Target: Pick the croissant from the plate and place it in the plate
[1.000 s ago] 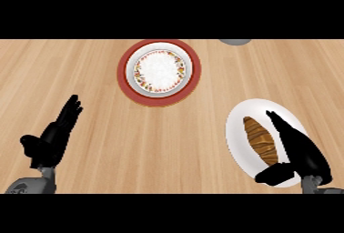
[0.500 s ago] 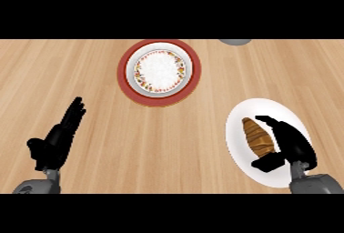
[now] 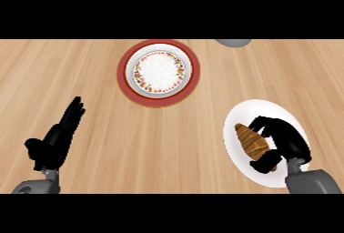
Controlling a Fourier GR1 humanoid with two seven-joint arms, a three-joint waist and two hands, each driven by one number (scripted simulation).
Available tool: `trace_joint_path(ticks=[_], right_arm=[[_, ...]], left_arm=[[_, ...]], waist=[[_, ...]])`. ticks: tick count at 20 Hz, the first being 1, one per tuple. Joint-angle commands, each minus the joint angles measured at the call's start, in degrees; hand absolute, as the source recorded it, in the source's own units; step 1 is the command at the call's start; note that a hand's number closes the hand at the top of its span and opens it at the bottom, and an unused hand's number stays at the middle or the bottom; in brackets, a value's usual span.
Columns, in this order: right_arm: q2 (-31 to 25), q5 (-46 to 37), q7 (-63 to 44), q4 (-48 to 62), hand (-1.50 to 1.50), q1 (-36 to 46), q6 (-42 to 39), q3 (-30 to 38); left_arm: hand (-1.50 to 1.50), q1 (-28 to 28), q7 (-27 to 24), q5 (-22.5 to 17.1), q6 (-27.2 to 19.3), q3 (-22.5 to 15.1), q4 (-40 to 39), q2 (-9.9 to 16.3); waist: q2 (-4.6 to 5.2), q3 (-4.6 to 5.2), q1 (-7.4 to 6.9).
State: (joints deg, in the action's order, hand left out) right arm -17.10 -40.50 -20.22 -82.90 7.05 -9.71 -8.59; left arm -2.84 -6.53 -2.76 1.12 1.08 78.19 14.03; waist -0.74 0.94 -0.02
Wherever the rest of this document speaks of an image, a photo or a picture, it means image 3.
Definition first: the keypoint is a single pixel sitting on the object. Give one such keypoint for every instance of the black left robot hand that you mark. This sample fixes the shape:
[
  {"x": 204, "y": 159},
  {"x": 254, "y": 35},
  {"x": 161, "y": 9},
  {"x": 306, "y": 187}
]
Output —
[{"x": 52, "y": 142}]

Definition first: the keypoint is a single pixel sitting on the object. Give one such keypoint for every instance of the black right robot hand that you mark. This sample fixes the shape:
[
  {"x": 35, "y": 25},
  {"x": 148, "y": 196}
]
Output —
[{"x": 286, "y": 136}]

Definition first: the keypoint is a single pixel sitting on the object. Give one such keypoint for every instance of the brown croissant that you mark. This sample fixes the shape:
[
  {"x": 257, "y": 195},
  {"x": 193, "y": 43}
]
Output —
[{"x": 251, "y": 142}]

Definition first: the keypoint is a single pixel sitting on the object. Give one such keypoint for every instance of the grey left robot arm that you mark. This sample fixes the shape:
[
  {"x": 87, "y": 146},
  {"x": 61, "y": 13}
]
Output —
[{"x": 38, "y": 184}]

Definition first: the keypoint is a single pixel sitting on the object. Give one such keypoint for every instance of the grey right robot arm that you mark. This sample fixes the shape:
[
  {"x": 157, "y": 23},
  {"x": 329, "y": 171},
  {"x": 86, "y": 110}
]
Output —
[{"x": 309, "y": 179}]

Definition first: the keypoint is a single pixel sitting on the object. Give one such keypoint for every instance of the plain white plate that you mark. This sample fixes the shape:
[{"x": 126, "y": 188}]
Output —
[{"x": 236, "y": 145}]

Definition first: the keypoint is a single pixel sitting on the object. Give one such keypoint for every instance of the white plate with floral rim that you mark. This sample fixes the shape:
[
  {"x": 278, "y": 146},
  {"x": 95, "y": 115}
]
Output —
[{"x": 158, "y": 71}]

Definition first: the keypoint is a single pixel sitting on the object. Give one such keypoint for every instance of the round red placemat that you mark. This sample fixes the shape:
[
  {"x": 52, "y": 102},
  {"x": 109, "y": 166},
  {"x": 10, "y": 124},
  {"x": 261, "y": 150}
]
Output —
[{"x": 127, "y": 88}]

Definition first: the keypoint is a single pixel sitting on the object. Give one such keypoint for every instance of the grey rounded object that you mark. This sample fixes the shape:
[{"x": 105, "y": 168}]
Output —
[{"x": 232, "y": 42}]

